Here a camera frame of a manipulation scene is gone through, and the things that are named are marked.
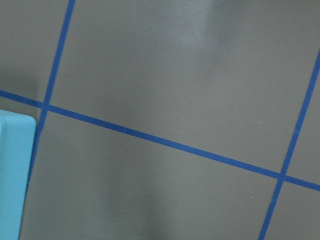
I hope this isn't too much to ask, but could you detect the teal plastic bin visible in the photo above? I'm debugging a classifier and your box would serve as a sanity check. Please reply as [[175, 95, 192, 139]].
[[0, 110, 36, 240]]

